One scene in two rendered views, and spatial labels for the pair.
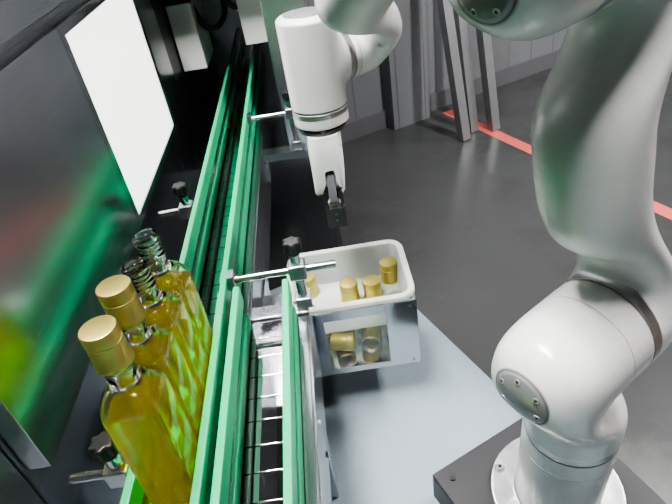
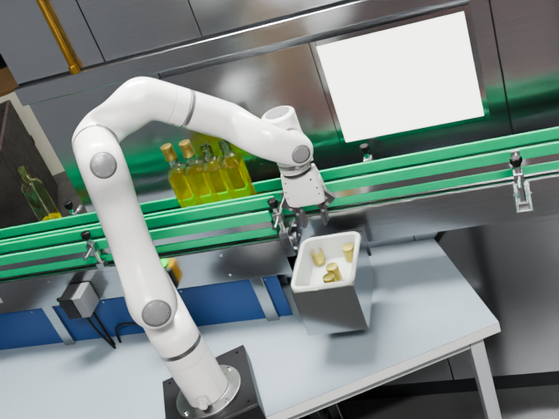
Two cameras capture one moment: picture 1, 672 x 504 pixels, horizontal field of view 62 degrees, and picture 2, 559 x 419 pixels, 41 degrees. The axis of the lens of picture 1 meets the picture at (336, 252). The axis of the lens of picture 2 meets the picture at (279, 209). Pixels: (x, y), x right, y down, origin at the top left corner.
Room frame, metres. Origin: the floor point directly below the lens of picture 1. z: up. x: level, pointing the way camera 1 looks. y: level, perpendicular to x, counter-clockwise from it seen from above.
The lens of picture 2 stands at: (1.31, -1.58, 2.18)
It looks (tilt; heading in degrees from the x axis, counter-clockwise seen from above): 30 degrees down; 111
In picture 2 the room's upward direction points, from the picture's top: 21 degrees counter-clockwise
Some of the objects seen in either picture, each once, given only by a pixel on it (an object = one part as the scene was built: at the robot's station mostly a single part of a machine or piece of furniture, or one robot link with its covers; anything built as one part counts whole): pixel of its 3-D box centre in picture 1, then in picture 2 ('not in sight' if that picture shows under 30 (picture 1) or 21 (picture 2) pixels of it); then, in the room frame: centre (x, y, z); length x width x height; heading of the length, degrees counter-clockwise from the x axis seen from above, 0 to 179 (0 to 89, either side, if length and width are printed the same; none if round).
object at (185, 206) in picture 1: (178, 216); (370, 161); (0.93, 0.28, 1.11); 0.07 x 0.04 x 0.13; 89
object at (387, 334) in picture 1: (339, 312); (335, 278); (0.80, 0.01, 0.92); 0.27 x 0.17 x 0.15; 89
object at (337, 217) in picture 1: (336, 213); (298, 215); (0.76, -0.01, 1.16); 0.03 x 0.03 x 0.07; 88
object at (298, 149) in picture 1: (285, 135); (521, 189); (1.32, 0.08, 1.07); 0.17 x 0.05 x 0.23; 89
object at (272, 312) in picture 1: (283, 323); (291, 236); (0.68, 0.11, 1.02); 0.09 x 0.04 x 0.07; 89
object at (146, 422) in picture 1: (160, 445); (188, 194); (0.38, 0.22, 1.16); 0.06 x 0.06 x 0.21; 0
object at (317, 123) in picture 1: (320, 113); (295, 163); (0.81, -0.01, 1.32); 0.09 x 0.08 x 0.03; 178
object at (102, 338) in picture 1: (106, 344); (168, 152); (0.38, 0.22, 1.31); 0.04 x 0.04 x 0.04
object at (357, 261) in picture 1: (350, 291); (330, 271); (0.80, -0.01, 0.97); 0.22 x 0.17 x 0.09; 89
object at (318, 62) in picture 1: (314, 59); (285, 136); (0.81, -0.02, 1.40); 0.09 x 0.08 x 0.13; 119
